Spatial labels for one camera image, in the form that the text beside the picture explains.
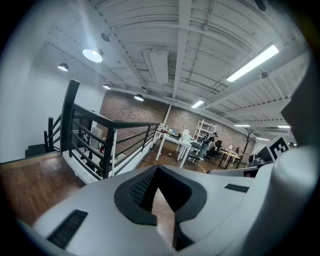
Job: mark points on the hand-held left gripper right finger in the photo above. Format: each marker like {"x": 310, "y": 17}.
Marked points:
{"x": 220, "y": 195}

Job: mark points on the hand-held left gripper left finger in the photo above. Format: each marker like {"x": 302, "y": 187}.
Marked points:
{"x": 100, "y": 200}

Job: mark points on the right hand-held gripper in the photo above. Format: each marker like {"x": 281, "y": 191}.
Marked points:
{"x": 278, "y": 150}

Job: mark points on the dark coat stand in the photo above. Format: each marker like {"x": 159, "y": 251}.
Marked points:
{"x": 248, "y": 140}

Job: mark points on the wooden table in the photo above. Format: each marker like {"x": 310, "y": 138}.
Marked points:
{"x": 231, "y": 154}

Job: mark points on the black office chair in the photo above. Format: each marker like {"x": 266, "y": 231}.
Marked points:
{"x": 216, "y": 150}

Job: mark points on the grey office chair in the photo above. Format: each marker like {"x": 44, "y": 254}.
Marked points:
{"x": 196, "y": 152}

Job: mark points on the white shelf rack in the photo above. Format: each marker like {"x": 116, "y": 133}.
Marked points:
{"x": 203, "y": 130}

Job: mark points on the white table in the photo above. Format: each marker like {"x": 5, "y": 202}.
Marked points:
{"x": 175, "y": 143}

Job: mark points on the white box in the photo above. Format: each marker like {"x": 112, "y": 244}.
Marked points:
{"x": 185, "y": 135}

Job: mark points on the black staircase steps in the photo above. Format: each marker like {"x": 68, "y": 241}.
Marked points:
{"x": 37, "y": 148}

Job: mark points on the black metal railing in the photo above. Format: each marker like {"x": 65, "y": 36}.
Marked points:
{"x": 68, "y": 117}

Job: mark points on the long ceiling tube light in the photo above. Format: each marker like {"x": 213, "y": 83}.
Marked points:
{"x": 252, "y": 62}

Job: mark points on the white vertical pipe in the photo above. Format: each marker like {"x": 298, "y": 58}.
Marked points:
{"x": 168, "y": 113}

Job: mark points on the small pendant lamp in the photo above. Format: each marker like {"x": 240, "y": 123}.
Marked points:
{"x": 106, "y": 86}
{"x": 106, "y": 37}
{"x": 138, "y": 97}
{"x": 63, "y": 67}

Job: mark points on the large lit pendant lamp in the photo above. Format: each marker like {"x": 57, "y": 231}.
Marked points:
{"x": 92, "y": 55}

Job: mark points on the ceiling security camera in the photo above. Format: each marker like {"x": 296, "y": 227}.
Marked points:
{"x": 263, "y": 74}

